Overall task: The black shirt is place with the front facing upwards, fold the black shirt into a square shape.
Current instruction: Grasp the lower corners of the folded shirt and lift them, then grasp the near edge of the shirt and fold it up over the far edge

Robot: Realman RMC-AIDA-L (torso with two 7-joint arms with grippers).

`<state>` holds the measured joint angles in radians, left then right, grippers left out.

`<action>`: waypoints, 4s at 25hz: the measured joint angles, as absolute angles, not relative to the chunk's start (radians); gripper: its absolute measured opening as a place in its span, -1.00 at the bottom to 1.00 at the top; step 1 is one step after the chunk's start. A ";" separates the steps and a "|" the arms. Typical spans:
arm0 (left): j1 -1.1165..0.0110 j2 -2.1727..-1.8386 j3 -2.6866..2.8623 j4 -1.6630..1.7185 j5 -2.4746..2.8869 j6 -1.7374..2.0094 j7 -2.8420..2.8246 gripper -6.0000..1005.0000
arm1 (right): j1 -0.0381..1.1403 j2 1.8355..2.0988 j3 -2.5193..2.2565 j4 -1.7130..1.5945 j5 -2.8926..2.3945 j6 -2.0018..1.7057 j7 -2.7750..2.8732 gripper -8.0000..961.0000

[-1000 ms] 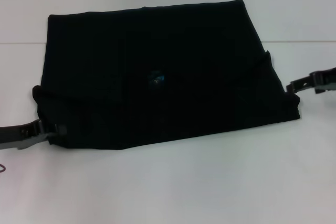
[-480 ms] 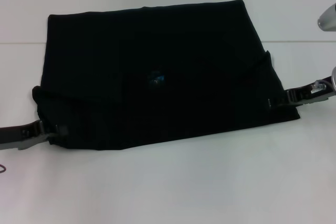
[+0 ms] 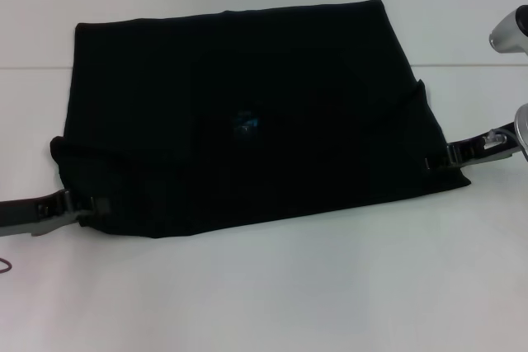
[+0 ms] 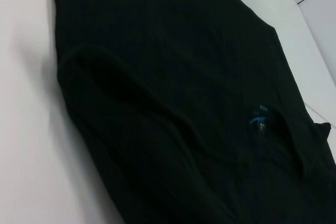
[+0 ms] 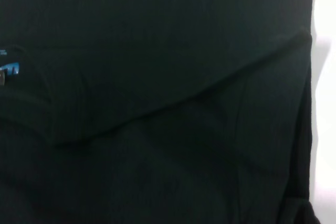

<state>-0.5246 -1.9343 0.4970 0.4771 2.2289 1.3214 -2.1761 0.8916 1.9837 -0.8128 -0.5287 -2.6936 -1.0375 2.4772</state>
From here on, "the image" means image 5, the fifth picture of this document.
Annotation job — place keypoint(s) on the black shirt with FREE print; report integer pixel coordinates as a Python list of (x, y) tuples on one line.
[(157, 90)]

